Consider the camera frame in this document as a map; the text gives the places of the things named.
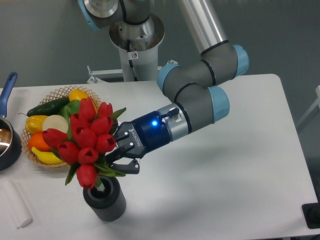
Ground white rolled cloth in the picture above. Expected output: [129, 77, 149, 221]
[1, 180, 33, 229]

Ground red tulip bouquet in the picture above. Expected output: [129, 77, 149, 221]
[43, 97, 126, 192]

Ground green bok choy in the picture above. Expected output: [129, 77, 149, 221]
[58, 100, 81, 124]

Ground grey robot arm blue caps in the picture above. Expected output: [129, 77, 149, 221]
[78, 0, 249, 174]

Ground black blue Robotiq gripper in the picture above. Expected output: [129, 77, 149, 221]
[104, 111, 171, 175]

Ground dark green cucumber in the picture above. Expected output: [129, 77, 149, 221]
[19, 97, 70, 117]

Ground dark grey ribbed vase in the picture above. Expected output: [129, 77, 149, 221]
[82, 175, 127, 222]

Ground long yellow banana squash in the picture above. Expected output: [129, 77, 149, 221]
[31, 147, 64, 165]

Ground black device at table edge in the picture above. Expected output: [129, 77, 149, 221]
[301, 202, 320, 229]

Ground blue handled saucepan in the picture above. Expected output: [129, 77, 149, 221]
[0, 72, 22, 171]

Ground white metal frame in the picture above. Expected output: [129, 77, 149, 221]
[296, 85, 320, 133]

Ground beige round onion slice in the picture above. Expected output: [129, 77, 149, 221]
[42, 115, 69, 133]

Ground woven wicker basket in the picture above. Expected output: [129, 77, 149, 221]
[20, 85, 102, 168]

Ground yellow bell pepper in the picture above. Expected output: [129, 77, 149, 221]
[25, 115, 48, 135]

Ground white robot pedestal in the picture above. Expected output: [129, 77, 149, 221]
[88, 13, 165, 83]

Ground orange fruit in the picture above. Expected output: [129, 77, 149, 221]
[27, 132, 51, 152]

